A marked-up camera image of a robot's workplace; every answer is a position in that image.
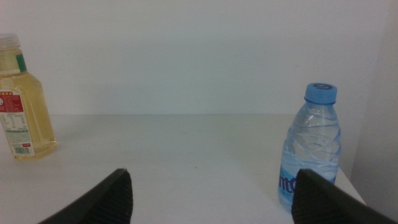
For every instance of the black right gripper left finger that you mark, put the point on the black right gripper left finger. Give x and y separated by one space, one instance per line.
109 202

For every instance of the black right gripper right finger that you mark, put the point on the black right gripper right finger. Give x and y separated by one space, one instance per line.
320 202

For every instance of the blue-capped water bottle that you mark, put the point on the blue-capped water bottle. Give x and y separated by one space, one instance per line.
314 137

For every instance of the yellow juice bottle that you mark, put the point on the yellow juice bottle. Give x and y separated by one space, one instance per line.
34 118

